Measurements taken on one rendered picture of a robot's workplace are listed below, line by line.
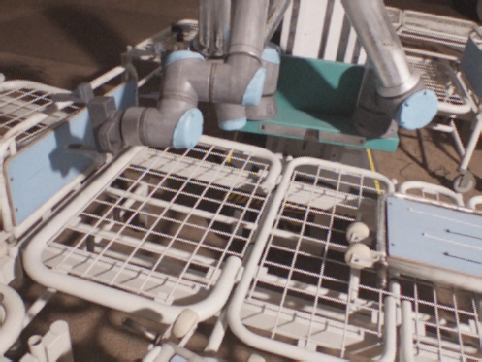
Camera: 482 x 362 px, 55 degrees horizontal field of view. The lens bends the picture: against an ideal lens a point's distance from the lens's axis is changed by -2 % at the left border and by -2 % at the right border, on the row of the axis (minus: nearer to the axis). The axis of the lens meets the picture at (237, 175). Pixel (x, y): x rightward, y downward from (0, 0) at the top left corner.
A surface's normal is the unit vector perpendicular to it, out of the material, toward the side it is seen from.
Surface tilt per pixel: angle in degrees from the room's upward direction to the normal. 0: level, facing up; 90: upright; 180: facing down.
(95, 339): 0
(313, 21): 90
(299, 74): 90
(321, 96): 90
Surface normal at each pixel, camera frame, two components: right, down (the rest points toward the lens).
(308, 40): -0.12, 0.50
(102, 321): 0.10, -0.85
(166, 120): -0.25, -0.23
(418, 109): 0.25, 0.57
